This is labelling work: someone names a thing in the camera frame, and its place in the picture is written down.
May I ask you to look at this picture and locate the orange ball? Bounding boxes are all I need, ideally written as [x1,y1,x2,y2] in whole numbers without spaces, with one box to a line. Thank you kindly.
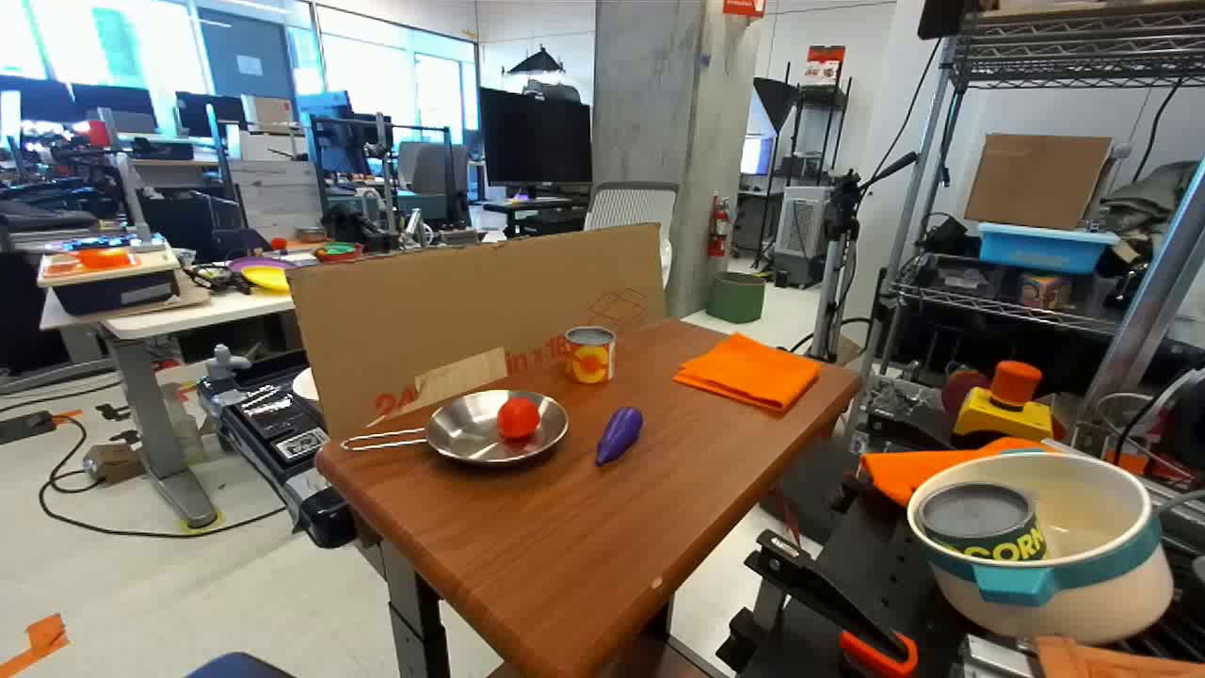
[494,394,548,444]

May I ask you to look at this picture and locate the yellow plate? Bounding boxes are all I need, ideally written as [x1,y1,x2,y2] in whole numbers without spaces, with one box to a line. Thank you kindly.
[236,259,293,299]

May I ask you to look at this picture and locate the yellow labelled tin can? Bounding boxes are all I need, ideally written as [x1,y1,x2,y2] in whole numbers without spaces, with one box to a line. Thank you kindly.
[563,324,622,389]

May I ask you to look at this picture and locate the purple toy eggplant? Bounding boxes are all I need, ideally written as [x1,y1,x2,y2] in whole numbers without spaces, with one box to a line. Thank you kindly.
[592,403,649,471]

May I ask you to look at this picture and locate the green round stool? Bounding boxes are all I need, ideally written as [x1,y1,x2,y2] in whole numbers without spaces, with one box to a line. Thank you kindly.
[705,266,769,329]

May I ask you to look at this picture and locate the folded orange cloth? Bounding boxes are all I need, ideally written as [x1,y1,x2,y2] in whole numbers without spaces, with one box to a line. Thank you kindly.
[669,331,824,419]

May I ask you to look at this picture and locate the red fire extinguisher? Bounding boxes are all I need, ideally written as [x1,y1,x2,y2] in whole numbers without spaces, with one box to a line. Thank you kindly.
[705,193,736,264]

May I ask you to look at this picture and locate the brown cardboard sheet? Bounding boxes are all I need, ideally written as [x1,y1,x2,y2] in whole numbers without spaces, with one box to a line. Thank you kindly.
[288,223,669,444]

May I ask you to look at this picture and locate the black monitor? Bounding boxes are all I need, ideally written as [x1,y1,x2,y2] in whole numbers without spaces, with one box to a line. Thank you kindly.
[474,82,595,193]

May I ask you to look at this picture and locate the orange triangular cloth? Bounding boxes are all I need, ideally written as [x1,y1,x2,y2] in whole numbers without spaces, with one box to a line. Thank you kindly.
[859,432,1048,507]

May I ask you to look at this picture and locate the black power unit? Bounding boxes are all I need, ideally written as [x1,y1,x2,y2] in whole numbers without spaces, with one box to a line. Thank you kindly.
[200,355,358,549]

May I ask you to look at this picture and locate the black table legs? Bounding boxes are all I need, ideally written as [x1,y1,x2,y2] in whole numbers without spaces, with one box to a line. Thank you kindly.
[354,520,452,678]

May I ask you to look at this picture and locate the yellow emergency stop box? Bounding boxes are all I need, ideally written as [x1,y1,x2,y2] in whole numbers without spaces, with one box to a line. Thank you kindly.
[948,359,1058,444]

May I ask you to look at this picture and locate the green corn can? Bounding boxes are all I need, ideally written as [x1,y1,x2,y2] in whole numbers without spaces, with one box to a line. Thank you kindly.
[910,482,1050,566]

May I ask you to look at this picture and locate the blue plastic bin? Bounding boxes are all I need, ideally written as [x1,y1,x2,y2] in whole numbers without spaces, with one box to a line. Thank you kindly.
[971,218,1123,277]

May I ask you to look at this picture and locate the white desk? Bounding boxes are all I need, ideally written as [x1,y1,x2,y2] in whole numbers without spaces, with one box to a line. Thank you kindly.
[38,247,315,532]

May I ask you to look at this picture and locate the small brown cardboard piece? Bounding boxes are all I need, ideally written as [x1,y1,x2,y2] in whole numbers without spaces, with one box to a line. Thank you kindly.
[962,133,1119,232]

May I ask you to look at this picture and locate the black and white box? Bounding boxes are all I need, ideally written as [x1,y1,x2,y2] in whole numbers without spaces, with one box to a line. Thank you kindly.
[34,242,186,315]

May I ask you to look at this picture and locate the white bowl with teal band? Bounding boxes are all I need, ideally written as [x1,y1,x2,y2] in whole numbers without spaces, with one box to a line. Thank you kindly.
[903,449,1179,648]

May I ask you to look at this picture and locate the silver plate with handle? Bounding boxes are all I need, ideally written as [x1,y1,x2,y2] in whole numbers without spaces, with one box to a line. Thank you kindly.
[339,384,573,471]

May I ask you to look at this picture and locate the grey tripod with camera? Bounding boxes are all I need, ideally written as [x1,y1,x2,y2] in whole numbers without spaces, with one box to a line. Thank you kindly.
[806,149,924,369]

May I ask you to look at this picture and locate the black clamp with orange handle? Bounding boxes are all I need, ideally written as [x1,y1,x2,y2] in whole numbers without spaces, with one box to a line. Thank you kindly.
[742,529,925,678]

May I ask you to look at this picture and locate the silver aluminium post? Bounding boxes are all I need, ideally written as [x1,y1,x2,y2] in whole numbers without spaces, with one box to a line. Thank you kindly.
[1072,162,1205,431]

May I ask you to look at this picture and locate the metal wire shelf rack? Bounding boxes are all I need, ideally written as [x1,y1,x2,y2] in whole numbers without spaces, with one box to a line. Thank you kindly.
[864,0,1205,431]

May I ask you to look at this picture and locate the black floor cable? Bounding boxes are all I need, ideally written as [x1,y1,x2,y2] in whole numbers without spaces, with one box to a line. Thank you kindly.
[34,411,293,542]

